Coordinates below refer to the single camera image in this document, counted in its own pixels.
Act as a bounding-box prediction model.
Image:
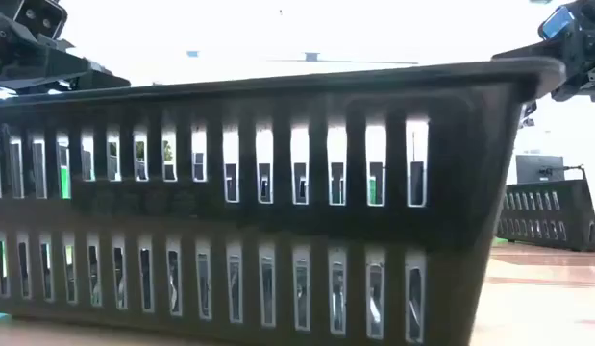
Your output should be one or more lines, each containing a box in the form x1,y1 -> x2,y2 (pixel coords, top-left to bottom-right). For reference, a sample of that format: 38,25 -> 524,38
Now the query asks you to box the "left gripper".
0,12 -> 132,91

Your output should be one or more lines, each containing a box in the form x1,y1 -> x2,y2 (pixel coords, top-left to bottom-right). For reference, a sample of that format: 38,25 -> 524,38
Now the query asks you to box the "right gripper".
491,0 -> 595,103

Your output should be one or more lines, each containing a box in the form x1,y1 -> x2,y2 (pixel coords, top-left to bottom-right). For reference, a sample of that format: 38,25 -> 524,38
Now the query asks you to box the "black slotted plastic basket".
0,56 -> 566,346
496,179 -> 595,254

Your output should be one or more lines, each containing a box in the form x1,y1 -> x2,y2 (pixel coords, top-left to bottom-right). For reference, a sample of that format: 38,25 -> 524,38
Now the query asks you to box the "dark computer monitor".
515,154 -> 566,185

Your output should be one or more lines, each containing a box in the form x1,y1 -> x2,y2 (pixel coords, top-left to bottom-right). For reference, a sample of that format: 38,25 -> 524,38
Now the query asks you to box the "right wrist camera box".
538,5 -> 576,42

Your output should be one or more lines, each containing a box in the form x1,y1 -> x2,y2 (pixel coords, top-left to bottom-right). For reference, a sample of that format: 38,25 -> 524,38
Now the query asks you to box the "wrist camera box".
538,5 -> 576,42
12,0 -> 68,40

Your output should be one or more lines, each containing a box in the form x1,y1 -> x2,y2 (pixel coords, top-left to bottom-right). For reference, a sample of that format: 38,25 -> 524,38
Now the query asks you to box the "small black mounted camera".
519,100 -> 538,130

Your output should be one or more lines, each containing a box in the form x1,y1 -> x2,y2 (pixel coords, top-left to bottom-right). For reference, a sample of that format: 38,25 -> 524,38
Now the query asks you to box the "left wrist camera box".
12,0 -> 68,40

